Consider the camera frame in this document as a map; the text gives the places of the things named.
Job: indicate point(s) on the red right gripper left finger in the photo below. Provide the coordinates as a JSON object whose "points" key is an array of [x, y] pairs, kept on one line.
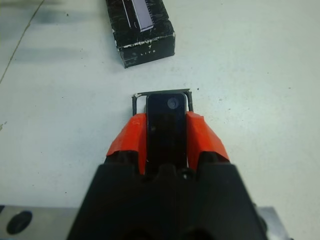
{"points": [[130, 140]]}

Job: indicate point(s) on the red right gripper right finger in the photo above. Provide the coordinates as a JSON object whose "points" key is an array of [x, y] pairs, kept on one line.
{"points": [[202, 140]]}

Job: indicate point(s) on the small black phone device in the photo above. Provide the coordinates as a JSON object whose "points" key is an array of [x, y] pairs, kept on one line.
{"points": [[165, 130]]}

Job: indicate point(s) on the black printed box lid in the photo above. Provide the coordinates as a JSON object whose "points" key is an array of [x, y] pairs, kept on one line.
{"points": [[145, 52]]}

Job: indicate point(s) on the black box base white insert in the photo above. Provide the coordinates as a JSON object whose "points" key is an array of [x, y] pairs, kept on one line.
{"points": [[135, 106]]}

